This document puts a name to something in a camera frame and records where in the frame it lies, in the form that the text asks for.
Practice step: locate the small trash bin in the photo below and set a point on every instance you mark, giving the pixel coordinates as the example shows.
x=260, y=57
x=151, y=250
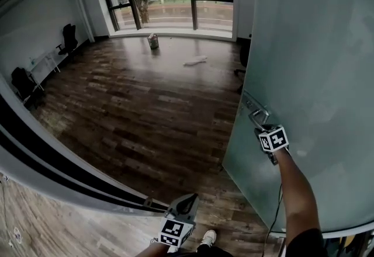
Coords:
x=153, y=42

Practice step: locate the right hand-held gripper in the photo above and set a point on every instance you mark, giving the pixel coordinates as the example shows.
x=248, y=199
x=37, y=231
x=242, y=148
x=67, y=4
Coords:
x=274, y=140

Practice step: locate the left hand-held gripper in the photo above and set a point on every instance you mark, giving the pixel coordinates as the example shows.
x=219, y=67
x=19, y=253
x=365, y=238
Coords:
x=175, y=231

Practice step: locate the white desk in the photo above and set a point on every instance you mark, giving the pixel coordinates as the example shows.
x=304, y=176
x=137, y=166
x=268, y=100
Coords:
x=44, y=67

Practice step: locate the black swivel chair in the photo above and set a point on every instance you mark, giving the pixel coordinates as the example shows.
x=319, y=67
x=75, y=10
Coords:
x=244, y=57

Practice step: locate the frosted glass door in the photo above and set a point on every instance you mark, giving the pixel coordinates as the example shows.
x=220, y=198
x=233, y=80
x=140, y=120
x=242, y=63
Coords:
x=306, y=60

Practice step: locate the person's right forearm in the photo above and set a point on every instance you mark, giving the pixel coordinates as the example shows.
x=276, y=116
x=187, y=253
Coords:
x=298, y=191

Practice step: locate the black office chair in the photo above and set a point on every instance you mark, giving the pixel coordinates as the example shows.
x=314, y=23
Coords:
x=68, y=41

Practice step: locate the person's black sleeve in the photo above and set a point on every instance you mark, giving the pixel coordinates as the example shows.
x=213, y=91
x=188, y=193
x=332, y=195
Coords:
x=305, y=245

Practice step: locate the round floor sticker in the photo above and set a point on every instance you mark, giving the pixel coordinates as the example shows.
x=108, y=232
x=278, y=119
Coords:
x=17, y=234

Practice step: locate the person's left forearm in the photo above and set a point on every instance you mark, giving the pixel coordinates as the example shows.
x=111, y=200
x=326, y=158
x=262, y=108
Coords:
x=152, y=250

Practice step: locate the person's black trousers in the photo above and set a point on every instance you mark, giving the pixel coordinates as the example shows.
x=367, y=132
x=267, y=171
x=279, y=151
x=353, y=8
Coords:
x=213, y=251

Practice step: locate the white cloth on floor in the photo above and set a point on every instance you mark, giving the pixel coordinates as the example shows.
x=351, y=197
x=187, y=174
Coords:
x=195, y=60

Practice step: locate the person's white shoe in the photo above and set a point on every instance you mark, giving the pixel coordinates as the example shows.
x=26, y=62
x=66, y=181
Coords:
x=209, y=237

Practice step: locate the white wall pipe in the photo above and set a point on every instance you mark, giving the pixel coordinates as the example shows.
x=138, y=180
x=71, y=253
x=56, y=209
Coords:
x=83, y=13

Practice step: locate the black chair with bag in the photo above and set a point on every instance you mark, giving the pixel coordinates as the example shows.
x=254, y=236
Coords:
x=22, y=82

